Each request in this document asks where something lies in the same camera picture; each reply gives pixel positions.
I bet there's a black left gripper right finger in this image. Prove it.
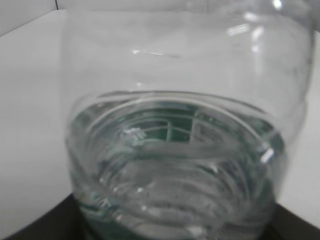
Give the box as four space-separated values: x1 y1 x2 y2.
262 204 320 240

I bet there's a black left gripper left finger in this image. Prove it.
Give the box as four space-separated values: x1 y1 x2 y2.
4 194 100 240

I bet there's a clear Cestbon water bottle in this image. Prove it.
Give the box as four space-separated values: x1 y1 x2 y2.
61 0 315 240

